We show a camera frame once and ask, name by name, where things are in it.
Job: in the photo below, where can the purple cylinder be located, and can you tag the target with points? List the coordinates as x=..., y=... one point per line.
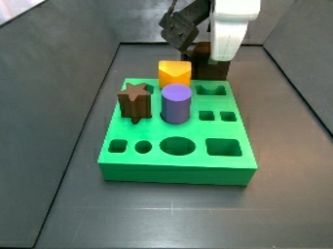
x=175, y=103

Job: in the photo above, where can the brown star prism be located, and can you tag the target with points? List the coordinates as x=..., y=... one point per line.
x=135, y=102

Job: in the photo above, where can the yellow block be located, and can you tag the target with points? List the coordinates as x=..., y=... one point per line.
x=174, y=72

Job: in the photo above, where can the green foam shape board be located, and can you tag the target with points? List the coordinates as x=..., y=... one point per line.
x=204, y=151

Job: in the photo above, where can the black curved fixture stand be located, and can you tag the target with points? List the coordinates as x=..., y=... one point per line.
x=202, y=69

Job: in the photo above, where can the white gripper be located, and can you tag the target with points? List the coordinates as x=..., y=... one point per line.
x=230, y=17

